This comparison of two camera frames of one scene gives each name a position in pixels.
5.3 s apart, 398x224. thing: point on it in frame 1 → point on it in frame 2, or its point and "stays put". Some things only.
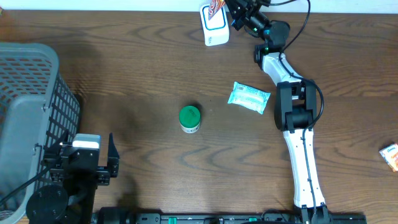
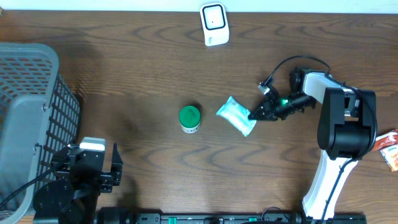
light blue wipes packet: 246,96 → 237,114
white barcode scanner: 216,29 stays put
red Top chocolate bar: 214,5 → 385,140
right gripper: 241,11 → 269,112
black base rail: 304,215 stays put
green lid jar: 189,118 stays put
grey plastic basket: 37,107 stays put
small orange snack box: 390,154 stays put
